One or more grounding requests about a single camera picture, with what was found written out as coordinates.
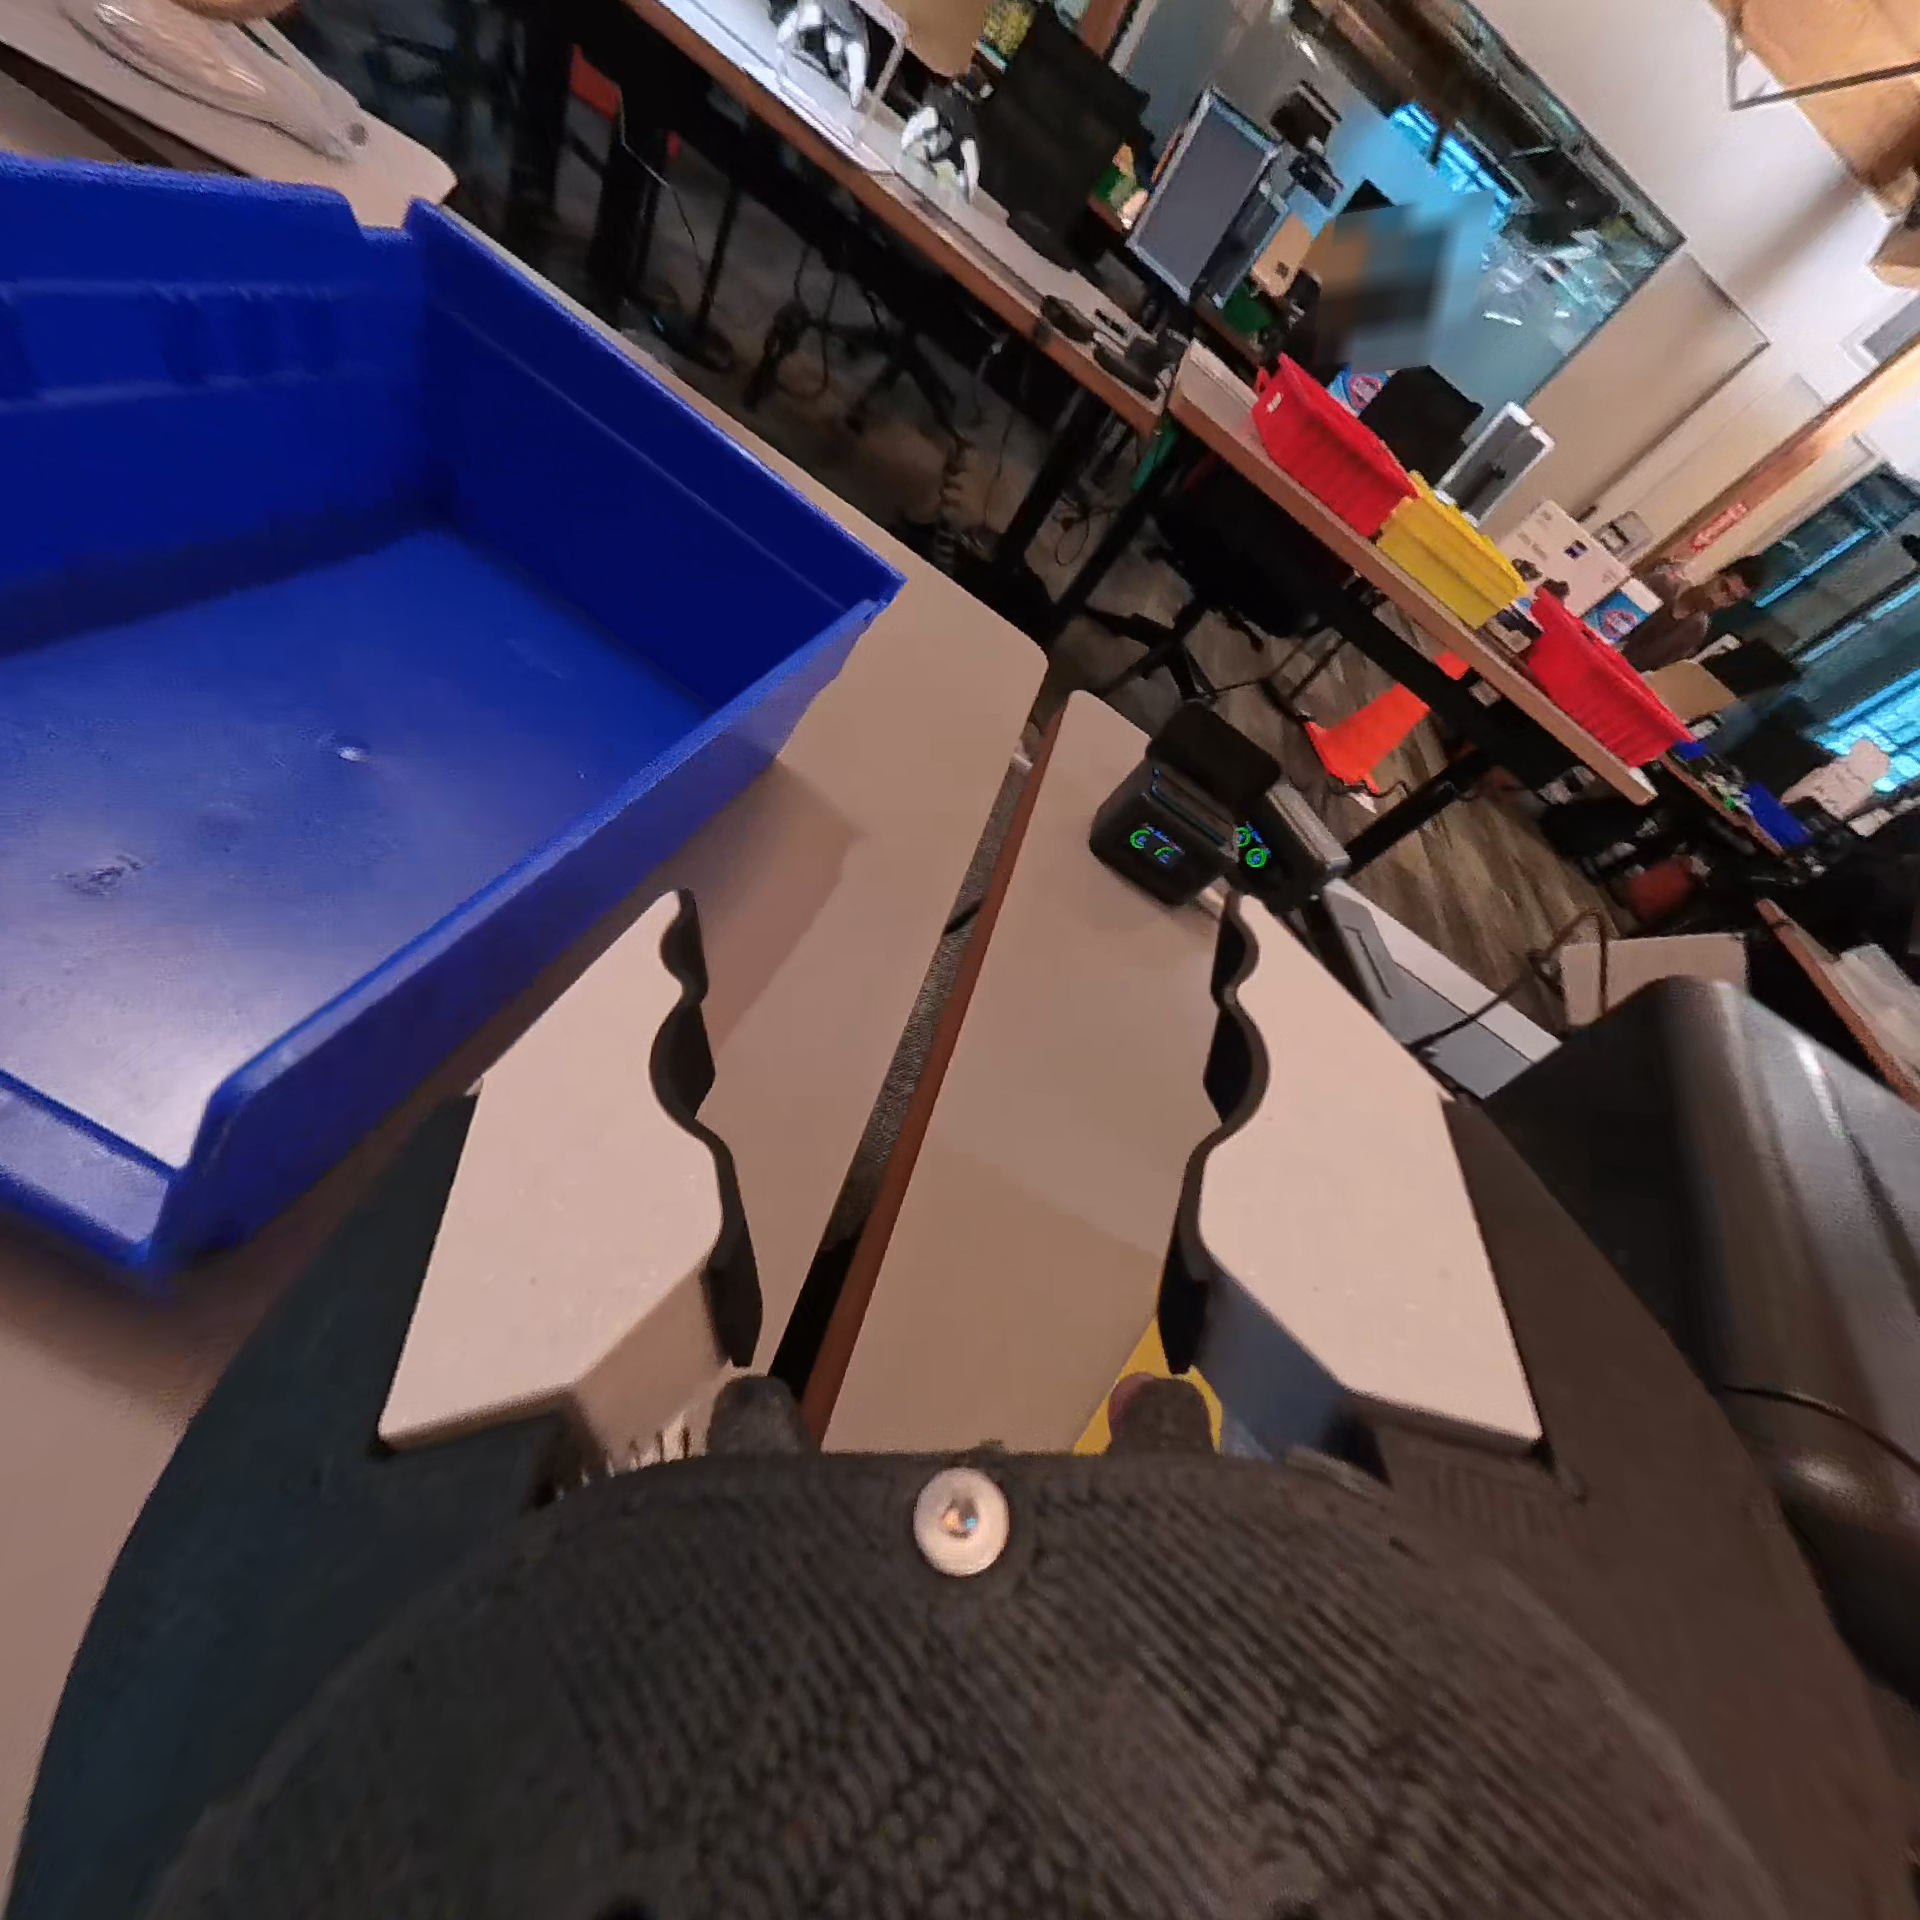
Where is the wooden beam red label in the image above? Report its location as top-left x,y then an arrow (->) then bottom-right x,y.
1672,336 -> 1920,560

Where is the grey monitor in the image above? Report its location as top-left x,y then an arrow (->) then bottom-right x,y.
1125,87 -> 1288,302

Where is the blue plastic bin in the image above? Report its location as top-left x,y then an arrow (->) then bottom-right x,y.
0,151 -> 910,1281

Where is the black monitor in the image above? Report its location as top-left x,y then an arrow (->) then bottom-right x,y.
975,6 -> 1152,250

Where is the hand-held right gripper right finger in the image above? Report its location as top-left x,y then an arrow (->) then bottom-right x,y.
1155,888 -> 1549,1464

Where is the black plastic case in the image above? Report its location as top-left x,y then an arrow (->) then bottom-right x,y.
1484,975 -> 1920,1698

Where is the orange traffic cone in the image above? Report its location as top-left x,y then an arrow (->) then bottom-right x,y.
1302,682 -> 1435,799

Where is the yellow box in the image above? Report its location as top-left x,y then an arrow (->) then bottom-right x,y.
1376,476 -> 1532,631

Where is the long background table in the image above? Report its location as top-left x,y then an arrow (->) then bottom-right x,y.
623,0 -> 1194,438
1170,345 -> 1661,804

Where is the black battery charger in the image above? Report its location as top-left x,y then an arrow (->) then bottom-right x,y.
1091,703 -> 1352,910

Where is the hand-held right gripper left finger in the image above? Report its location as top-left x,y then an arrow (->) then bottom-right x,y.
375,888 -> 768,1468

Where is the white toy robot hand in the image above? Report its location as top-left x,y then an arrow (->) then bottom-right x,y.
896,87 -> 988,200
768,0 -> 876,110

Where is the red plastic bin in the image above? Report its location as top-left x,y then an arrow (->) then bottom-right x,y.
1522,593 -> 1698,768
1253,356 -> 1421,540

